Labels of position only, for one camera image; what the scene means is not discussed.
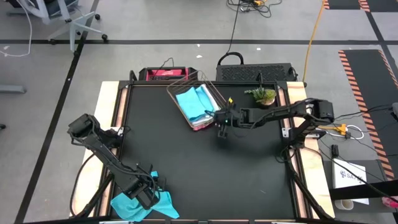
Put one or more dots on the black perforated computer case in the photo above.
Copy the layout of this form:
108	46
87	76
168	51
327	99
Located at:
248	73

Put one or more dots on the small pink object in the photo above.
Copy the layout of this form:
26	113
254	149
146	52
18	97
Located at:
390	202

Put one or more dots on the small yellow tag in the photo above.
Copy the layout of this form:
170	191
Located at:
230	100

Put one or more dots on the grey metal bar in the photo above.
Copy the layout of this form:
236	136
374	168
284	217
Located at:
12	89

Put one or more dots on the grey microfiber towel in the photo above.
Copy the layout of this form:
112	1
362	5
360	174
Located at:
214	101

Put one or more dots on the white office chair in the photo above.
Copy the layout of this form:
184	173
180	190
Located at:
73	28

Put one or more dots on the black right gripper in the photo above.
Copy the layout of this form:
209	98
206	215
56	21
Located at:
230	117

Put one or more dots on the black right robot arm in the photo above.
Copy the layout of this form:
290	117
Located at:
323	109

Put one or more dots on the yellow connector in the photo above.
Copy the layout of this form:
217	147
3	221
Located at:
339	128

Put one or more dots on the red and black toolbox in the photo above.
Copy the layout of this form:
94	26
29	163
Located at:
164	74

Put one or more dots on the black power adapter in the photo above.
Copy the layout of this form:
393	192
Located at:
335	152

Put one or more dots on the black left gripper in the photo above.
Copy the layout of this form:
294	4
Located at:
149	193

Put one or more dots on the black table frame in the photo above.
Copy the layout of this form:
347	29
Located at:
146	83

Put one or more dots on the wooden table side board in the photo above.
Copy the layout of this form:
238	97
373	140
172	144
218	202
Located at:
297	91
105	93

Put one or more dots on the blue microfiber towel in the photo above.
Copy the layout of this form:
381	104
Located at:
192	104
168	211

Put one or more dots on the potted succulent plant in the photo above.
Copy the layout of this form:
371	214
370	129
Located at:
264	95

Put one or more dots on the white box on floor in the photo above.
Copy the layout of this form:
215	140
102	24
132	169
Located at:
345	177

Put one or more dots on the hazard-striped black floor mat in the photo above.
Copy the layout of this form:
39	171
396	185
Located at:
345	3
367	81

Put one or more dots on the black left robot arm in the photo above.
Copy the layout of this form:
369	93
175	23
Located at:
81	126

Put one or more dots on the pink microfiber towel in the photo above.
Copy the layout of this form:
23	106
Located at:
203	127

